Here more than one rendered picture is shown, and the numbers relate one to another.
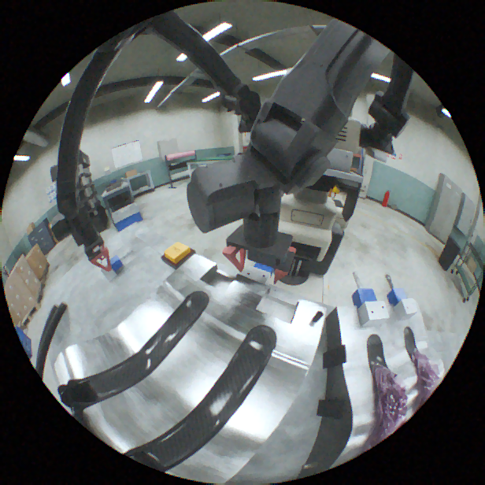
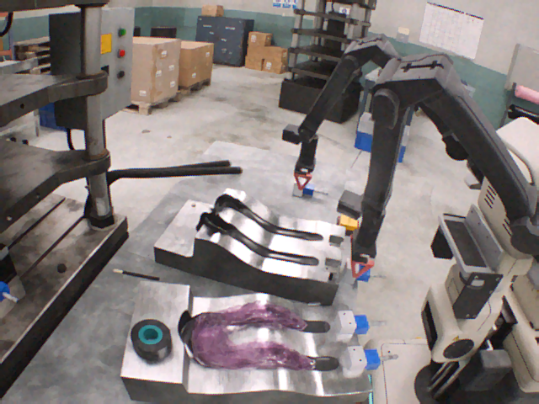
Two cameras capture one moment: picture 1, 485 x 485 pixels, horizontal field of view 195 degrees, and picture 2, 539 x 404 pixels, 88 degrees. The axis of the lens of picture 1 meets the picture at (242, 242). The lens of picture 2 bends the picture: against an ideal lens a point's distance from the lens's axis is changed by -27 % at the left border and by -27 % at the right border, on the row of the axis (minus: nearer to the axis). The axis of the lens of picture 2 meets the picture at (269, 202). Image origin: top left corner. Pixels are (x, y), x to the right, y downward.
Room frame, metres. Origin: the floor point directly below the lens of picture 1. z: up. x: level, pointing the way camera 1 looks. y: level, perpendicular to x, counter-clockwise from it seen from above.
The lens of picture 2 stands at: (-0.37, -0.63, 1.50)
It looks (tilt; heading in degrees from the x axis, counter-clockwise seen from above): 32 degrees down; 66
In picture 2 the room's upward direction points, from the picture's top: 8 degrees clockwise
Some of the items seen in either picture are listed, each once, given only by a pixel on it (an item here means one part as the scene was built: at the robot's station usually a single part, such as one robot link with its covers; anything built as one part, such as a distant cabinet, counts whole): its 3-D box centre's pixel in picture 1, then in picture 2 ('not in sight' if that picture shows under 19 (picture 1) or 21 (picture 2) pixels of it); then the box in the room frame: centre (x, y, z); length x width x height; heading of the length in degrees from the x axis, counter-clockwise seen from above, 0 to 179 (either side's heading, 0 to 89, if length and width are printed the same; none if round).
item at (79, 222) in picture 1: (78, 218); (308, 140); (0.23, 0.44, 1.02); 0.07 x 0.06 x 0.07; 132
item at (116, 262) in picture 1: (117, 261); (311, 189); (0.26, 0.42, 0.83); 0.13 x 0.05 x 0.05; 148
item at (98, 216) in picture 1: (80, 195); (333, 43); (2.45, 4.14, 1.03); 1.54 x 0.94 x 2.06; 45
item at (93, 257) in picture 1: (101, 257); (302, 177); (0.22, 0.42, 0.88); 0.07 x 0.07 x 0.09; 58
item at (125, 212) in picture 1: (124, 212); (384, 128); (2.34, 2.47, 0.28); 0.61 x 0.41 x 0.15; 135
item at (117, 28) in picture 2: not in sight; (101, 192); (-0.54, 0.68, 0.74); 0.31 x 0.22 x 1.47; 58
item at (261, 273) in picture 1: (264, 268); (365, 273); (0.22, -0.05, 0.83); 0.13 x 0.05 x 0.05; 150
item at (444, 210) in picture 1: (445, 209); not in sight; (1.21, -6.06, 0.98); 1.00 x 0.47 x 1.95; 45
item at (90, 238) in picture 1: (89, 235); (306, 156); (0.23, 0.44, 0.96); 0.10 x 0.07 x 0.07; 58
